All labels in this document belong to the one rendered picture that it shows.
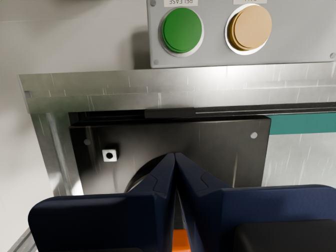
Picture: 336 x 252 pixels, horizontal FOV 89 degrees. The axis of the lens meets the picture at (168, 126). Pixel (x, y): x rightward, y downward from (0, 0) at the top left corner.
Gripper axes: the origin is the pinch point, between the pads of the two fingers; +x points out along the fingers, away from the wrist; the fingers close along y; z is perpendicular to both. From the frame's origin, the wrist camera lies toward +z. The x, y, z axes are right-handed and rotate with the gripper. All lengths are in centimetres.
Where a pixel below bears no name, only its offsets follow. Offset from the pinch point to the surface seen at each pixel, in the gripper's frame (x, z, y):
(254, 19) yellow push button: 12.3, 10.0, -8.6
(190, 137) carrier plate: 12.5, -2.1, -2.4
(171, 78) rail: 13.5, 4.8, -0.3
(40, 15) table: 23.7, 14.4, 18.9
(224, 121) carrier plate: 12.6, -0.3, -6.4
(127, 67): 23.6, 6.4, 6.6
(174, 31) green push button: 12.4, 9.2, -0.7
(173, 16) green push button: 12.4, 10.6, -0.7
